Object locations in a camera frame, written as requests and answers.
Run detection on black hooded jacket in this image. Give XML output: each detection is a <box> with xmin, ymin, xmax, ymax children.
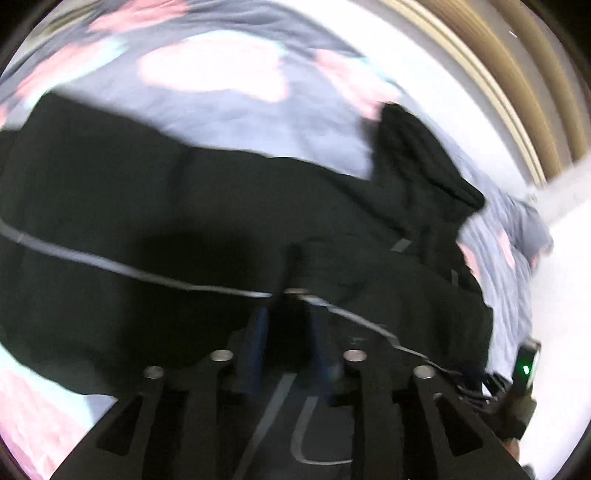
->
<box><xmin>0</xmin><ymin>91</ymin><xmax>495</xmax><ymax>480</ymax></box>

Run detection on person's right hand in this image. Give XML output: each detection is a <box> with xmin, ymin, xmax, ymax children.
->
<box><xmin>503</xmin><ymin>438</ymin><xmax>520</xmax><ymax>462</ymax></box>

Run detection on wooden slatted headboard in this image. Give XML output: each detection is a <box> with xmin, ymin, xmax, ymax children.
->
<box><xmin>386</xmin><ymin>1</ymin><xmax>590</xmax><ymax>186</ymax></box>

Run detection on grey floral bed blanket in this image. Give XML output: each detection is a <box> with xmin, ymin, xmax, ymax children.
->
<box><xmin>1</xmin><ymin>1</ymin><xmax>551</xmax><ymax>479</ymax></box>

